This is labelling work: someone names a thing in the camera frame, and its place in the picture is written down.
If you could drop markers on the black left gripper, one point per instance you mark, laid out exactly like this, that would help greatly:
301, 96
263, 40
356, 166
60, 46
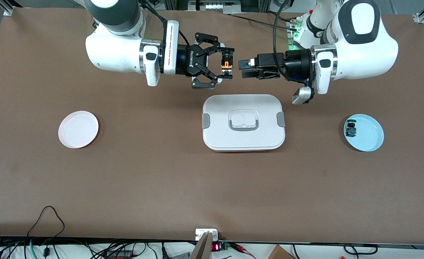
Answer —
293, 62

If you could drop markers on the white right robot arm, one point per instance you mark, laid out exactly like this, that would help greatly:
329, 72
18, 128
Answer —
114, 46

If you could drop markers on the brown cardboard box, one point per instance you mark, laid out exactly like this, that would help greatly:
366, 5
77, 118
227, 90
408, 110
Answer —
280, 253

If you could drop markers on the grey device with sockets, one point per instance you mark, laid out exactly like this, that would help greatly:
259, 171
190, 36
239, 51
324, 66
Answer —
213, 5

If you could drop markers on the red digit display module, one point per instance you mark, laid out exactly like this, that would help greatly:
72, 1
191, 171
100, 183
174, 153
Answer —
217, 247

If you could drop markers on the light blue round plate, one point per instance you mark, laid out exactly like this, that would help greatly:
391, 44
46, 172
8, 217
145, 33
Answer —
368, 135

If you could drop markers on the grey slanted post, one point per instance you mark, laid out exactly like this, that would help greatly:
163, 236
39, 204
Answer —
201, 250

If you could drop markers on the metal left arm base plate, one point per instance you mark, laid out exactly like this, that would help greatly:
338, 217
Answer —
291, 36

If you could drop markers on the green push button switch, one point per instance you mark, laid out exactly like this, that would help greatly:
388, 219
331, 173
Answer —
350, 129

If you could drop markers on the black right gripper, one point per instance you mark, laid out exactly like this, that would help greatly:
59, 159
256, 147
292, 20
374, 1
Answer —
187, 63

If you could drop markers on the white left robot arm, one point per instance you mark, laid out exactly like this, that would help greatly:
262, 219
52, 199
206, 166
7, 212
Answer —
359, 54

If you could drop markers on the white lidded box grey clips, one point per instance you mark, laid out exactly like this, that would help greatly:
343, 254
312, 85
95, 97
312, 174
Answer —
244, 136

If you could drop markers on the pale pink round plate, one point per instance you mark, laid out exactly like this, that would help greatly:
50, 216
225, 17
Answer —
78, 129

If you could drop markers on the small white mount block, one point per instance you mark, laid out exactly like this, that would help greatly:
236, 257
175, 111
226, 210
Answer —
201, 233

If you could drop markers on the orange push button switch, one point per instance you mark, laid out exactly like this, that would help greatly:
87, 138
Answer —
226, 64

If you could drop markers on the red test clip lead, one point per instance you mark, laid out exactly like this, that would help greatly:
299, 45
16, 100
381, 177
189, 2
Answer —
242, 249

